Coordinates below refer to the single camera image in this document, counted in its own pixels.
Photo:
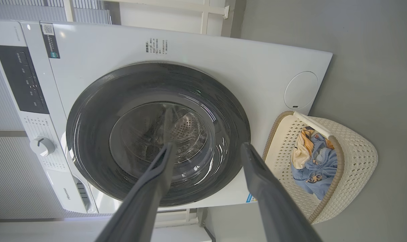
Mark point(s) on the cream yellow print garment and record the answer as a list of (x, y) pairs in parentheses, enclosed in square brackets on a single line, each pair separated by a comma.
[(302, 148)]

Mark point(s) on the white round filter access cover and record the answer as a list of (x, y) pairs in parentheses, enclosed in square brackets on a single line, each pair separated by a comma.
[(301, 90)]

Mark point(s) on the white detergent drawer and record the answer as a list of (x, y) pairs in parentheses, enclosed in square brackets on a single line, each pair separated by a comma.
[(67, 193)]

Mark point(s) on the white front-load washing machine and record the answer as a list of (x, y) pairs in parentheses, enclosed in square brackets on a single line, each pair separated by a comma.
[(190, 50)]

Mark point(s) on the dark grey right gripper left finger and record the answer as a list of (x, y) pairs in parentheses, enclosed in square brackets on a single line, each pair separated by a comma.
[(146, 201)]

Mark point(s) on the white washing machine dial knob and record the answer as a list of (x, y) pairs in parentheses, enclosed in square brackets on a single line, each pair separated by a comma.
[(42, 146)]

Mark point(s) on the round dark washing machine door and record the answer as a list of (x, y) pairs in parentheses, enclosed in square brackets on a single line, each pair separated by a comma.
[(96, 111)]

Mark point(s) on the cream perforated laundry basket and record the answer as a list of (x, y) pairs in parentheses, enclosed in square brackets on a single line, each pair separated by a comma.
[(355, 158)]

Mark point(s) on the blue cartoon print garment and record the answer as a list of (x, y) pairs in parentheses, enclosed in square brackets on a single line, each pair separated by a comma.
[(319, 168)]

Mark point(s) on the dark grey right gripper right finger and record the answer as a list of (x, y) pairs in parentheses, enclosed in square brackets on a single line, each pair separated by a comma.
[(274, 208)]

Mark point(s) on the white metal railing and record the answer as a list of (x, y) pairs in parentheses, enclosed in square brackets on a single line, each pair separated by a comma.
[(205, 13)]

